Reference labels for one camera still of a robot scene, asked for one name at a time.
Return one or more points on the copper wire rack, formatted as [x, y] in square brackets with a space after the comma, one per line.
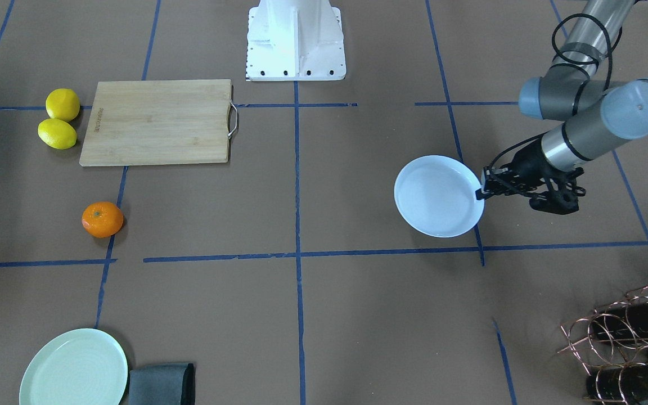
[611, 346]

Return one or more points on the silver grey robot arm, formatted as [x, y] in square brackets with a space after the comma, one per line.
[595, 114]

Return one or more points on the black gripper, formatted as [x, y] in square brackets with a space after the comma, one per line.
[527, 163]

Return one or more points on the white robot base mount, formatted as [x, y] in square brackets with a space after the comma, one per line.
[295, 40]

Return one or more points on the white round plate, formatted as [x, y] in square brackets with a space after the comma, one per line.
[436, 195]

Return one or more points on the bamboo cutting board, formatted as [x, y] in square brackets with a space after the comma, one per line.
[160, 122]

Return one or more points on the light green plate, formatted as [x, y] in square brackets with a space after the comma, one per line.
[81, 366]

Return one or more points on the orange fruit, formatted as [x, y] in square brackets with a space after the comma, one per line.
[102, 219]

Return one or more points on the yellow lemon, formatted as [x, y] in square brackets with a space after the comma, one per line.
[57, 133]
[62, 104]

